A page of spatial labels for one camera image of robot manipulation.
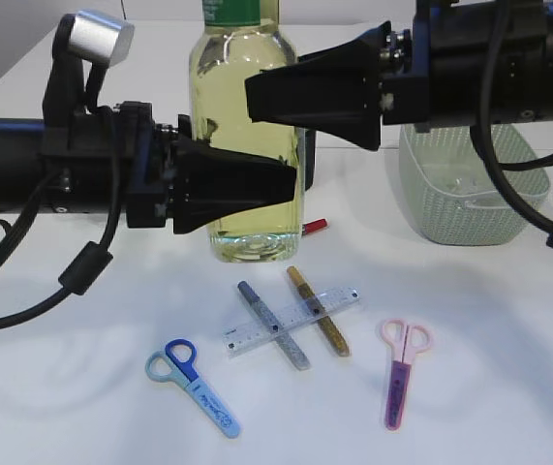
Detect black mesh pen holder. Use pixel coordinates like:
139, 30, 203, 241
304, 129, 317, 191

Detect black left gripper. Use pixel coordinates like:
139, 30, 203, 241
41, 101, 297, 234

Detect pink purple safety scissors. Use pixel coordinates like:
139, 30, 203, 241
381, 319, 432, 431

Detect silver glitter pen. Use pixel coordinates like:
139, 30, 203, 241
237, 281, 311, 371

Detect red marker pen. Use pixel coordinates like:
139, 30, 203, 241
302, 218, 328, 235

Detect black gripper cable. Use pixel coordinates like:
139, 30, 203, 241
468, 0, 553, 264
0, 144, 127, 335

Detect clear plastic ruler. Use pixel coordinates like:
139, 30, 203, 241
223, 287, 360, 357

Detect clear plastic sheet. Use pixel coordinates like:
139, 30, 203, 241
423, 164, 495, 196

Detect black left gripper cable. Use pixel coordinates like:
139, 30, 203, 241
0, 144, 127, 335

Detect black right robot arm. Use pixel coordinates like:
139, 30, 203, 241
245, 1, 553, 150

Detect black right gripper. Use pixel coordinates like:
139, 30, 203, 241
244, 1, 547, 151

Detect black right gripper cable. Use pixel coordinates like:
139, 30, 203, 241
468, 0, 553, 264

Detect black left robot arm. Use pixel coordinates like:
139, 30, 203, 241
0, 101, 297, 234

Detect green woven plastic basket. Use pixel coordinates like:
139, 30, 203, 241
399, 125, 527, 246

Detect blue safety scissors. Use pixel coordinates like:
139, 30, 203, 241
144, 338, 241, 439

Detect yellow drink bottle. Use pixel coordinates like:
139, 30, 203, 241
189, 1, 306, 263

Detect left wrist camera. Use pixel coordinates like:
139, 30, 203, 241
42, 9, 135, 129

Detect gold glitter pen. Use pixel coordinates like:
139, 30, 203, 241
287, 265, 351, 357

